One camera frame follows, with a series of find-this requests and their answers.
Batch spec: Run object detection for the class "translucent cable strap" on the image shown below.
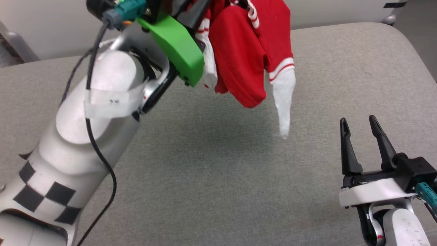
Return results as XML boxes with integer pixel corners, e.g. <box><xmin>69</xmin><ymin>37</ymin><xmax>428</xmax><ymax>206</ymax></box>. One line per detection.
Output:
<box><xmin>84</xmin><ymin>82</ymin><xmax>148</xmax><ymax>119</ymax></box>

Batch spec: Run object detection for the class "white partition panel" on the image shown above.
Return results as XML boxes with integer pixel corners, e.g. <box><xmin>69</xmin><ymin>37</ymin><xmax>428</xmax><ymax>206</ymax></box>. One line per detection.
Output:
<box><xmin>0</xmin><ymin>0</ymin><xmax>408</xmax><ymax>61</ymax></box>

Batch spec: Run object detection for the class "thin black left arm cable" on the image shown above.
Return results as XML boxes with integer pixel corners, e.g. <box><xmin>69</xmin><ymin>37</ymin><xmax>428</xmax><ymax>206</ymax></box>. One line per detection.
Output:
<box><xmin>61</xmin><ymin>20</ymin><xmax>117</xmax><ymax>246</ymax></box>

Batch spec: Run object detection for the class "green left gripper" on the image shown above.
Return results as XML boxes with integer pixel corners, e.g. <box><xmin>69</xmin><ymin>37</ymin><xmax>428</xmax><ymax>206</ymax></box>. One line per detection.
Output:
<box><xmin>137</xmin><ymin>0</ymin><xmax>210</xmax><ymax>87</ymax></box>

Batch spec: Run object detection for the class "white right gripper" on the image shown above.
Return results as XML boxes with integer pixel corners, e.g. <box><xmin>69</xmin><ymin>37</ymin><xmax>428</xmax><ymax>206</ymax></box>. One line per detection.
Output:
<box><xmin>339</xmin><ymin>115</ymin><xmax>419</xmax><ymax>208</ymax></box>

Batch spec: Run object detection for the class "red and white jersey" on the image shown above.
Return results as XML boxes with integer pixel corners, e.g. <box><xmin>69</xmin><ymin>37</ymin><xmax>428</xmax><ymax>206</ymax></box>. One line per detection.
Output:
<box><xmin>195</xmin><ymin>0</ymin><xmax>296</xmax><ymax>140</ymax></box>

